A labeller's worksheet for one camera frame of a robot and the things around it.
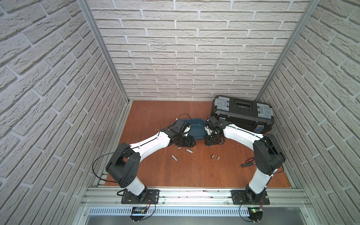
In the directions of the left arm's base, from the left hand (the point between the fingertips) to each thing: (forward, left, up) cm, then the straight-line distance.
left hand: (194, 142), depth 84 cm
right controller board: (-36, -31, -11) cm, 48 cm away
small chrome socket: (0, +10, -9) cm, 13 cm away
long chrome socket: (-6, +12, -10) cm, 17 cm away
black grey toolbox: (+14, -40, +9) cm, 43 cm away
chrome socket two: (-7, -16, -9) cm, 20 cm away
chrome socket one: (-5, -13, -10) cm, 16 cm away
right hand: (+3, -11, -6) cm, 13 cm away
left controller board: (-34, +30, -13) cm, 48 cm away
